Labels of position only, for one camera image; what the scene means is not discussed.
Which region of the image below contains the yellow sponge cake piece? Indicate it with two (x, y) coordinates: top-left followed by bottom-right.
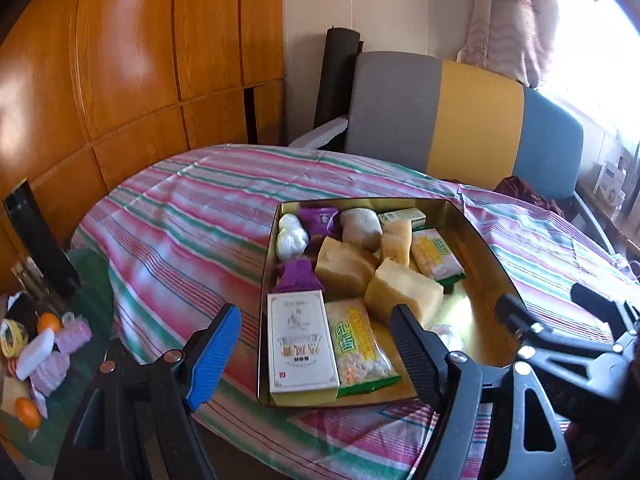
(364, 258), (445, 328)

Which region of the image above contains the green cracker packet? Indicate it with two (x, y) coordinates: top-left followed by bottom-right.
(411, 228), (466, 289)

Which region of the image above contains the brown paper box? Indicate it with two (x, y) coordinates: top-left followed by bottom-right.
(267, 290), (340, 406)

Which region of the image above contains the small green box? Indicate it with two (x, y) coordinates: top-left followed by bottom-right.
(378, 207), (426, 231)

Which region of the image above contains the white purple snack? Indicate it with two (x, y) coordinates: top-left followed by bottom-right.
(276, 214), (309, 260)

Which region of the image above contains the wooden side desk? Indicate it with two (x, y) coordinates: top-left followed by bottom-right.
(576, 182), (639, 260)

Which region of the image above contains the dark red cloth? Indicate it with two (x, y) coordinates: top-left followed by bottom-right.
(495, 176), (565, 218)

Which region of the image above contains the white carton box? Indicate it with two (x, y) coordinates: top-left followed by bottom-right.
(593, 160), (626, 210)

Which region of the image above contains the gold tin tray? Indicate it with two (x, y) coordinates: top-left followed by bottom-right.
(256, 197), (518, 408)

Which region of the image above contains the striped tablecloth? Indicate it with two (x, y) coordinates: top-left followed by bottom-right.
(72, 144), (639, 479)

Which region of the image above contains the green glass side table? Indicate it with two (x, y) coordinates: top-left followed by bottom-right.
(0, 249), (116, 466)

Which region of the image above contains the grey yellow blue chair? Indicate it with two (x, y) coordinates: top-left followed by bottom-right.
(292, 51), (614, 252)

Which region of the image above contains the pink patterned curtain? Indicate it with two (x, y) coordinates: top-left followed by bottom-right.
(457, 0), (559, 88)

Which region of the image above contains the black rolled mat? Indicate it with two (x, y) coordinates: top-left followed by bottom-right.
(314, 27), (361, 128)

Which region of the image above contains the orange wooden wardrobe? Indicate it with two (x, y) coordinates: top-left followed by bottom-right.
(0, 0), (289, 302)

